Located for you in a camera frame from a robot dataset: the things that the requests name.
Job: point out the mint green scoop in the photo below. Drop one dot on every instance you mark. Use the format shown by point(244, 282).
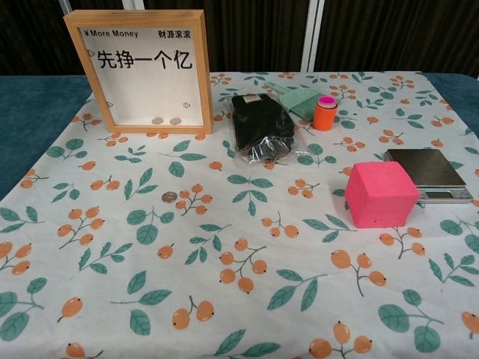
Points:
point(297, 102)

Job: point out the orange cylinder with pink top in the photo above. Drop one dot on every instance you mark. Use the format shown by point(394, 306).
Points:
point(323, 117)

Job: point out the silver digital pocket scale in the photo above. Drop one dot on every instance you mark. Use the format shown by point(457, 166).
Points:
point(426, 166)

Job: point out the teal table cover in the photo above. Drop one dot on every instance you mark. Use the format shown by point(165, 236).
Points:
point(30, 112)

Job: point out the wooden frame coin bank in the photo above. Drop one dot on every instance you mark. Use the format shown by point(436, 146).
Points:
point(149, 78)

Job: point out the floral print tablecloth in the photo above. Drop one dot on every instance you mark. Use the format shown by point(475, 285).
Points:
point(239, 232)

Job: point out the white vertical post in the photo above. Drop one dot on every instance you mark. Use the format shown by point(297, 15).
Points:
point(312, 37)

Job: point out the black item in plastic bag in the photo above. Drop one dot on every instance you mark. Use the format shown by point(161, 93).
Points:
point(258, 119)

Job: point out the small silver coin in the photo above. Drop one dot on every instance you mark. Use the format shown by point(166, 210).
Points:
point(157, 120)
point(169, 197)
point(175, 120)

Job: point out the pink foam cube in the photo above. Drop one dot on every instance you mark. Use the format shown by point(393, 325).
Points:
point(378, 198)

